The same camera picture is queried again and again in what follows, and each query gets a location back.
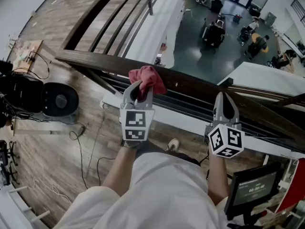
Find light wooden table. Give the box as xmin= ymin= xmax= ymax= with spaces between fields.
xmin=11 ymin=40 xmax=44 ymax=74

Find white metal rack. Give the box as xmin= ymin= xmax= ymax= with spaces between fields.
xmin=0 ymin=186 xmax=52 ymax=229

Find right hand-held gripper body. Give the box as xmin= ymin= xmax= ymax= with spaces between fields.
xmin=204 ymin=120 xmax=245 ymax=158

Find round orange rug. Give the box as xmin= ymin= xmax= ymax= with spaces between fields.
xmin=251 ymin=32 xmax=269 ymax=53

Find white staircase balustrade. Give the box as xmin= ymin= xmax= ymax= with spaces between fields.
xmin=217 ymin=61 xmax=305 ymax=97

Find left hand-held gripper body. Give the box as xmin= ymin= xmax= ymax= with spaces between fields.
xmin=120 ymin=101 xmax=155 ymax=142

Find pink cloth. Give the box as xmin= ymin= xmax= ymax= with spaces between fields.
xmin=128 ymin=65 xmax=168 ymax=102

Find dark wooden handrail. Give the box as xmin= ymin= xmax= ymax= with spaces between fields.
xmin=54 ymin=0 xmax=305 ymax=152

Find black office chair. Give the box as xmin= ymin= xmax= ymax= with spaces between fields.
xmin=0 ymin=139 xmax=20 ymax=188

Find black tether cable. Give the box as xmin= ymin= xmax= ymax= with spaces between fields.
xmin=199 ymin=149 xmax=234 ymax=180
xmin=96 ymin=156 xmax=115 ymax=186

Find black floor cable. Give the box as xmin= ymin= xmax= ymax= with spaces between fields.
xmin=68 ymin=125 xmax=89 ymax=190

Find person's right forearm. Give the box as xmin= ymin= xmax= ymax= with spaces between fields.
xmin=207 ymin=153 xmax=231 ymax=207

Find black backpack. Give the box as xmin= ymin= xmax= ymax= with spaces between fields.
xmin=0 ymin=74 xmax=44 ymax=114

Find person's white shoe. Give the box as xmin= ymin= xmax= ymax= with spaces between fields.
xmin=165 ymin=138 xmax=181 ymax=152

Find white floor cable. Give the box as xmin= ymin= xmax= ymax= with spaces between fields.
xmin=26 ymin=177 xmax=72 ymax=204

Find person's white shirt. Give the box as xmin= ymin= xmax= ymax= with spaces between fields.
xmin=53 ymin=151 xmax=230 ymax=229

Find black monitor stand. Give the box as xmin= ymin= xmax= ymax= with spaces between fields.
xmin=226 ymin=205 xmax=265 ymax=229

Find dark wrist strap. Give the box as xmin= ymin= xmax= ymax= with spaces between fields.
xmin=120 ymin=138 xmax=142 ymax=150

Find red panel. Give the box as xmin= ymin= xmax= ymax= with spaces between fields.
xmin=262 ymin=151 xmax=305 ymax=215

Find gray rectangular table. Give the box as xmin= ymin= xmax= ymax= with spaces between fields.
xmin=202 ymin=13 xmax=227 ymax=42

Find person's left forearm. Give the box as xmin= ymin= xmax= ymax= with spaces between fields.
xmin=102 ymin=146 xmax=138 ymax=197

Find black metal balcony railing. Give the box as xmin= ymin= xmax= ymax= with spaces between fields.
xmin=290 ymin=0 xmax=305 ymax=28

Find gray tall bin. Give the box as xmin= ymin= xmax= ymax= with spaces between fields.
xmin=265 ymin=12 xmax=277 ymax=26

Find person's black trousers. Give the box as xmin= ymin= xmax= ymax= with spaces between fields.
xmin=177 ymin=151 xmax=201 ymax=167

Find black monitor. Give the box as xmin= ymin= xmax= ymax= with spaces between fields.
xmin=224 ymin=161 xmax=282 ymax=220

